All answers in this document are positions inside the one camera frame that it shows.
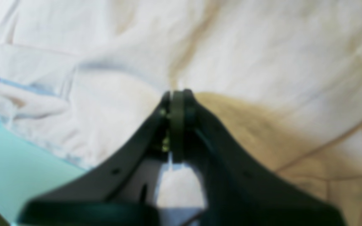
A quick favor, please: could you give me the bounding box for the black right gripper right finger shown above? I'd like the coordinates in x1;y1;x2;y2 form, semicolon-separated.
183;89;346;226

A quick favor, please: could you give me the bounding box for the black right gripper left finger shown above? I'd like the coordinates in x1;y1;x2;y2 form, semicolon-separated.
17;91;184;226

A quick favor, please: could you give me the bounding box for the pink T-shirt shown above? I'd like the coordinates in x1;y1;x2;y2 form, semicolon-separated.
0;0;362;226

